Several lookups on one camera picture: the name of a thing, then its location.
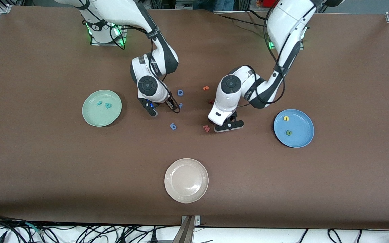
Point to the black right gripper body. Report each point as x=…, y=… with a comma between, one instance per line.
x=171, y=103

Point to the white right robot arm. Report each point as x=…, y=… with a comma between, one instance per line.
x=120, y=13

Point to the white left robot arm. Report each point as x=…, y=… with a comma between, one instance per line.
x=289, y=27

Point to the blue foam letter D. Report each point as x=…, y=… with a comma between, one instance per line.
x=178, y=92

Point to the blue foam letter g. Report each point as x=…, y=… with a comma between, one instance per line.
x=173, y=127

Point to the pink foam letter w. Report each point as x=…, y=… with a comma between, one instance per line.
x=206, y=128

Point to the blue plate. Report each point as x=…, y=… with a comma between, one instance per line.
x=299, y=126

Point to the pale green plate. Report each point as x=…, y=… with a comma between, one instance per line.
x=102, y=116

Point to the beige plate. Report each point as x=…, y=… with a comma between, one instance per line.
x=186, y=180

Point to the person in blue jeans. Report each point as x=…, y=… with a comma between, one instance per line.
x=216, y=4

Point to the red box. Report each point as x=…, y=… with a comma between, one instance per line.
x=270, y=2

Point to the aluminium profile bar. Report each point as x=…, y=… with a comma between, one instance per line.
x=185, y=234

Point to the black power plug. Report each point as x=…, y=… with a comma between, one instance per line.
x=153, y=238

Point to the brown table cover sheet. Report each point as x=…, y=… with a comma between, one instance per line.
x=46, y=168

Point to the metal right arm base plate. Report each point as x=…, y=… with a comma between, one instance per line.
x=95, y=42

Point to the metal corner bracket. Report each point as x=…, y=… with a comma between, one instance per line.
x=197, y=221

